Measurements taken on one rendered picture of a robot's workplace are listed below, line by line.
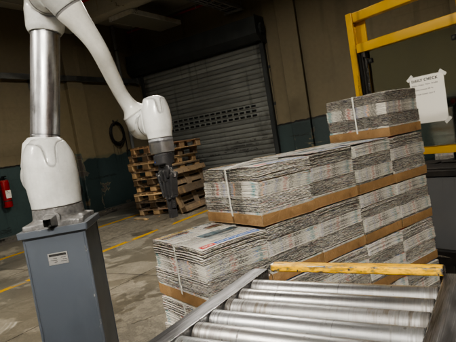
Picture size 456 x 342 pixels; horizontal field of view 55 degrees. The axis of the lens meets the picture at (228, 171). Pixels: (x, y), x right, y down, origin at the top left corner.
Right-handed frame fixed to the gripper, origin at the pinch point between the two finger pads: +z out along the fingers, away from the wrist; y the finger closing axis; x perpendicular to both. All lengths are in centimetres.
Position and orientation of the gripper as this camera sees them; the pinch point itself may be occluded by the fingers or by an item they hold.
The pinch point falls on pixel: (172, 207)
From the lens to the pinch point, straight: 164.1
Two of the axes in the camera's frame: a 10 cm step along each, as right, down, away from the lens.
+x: -7.9, 1.7, -5.9
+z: 1.6, 9.8, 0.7
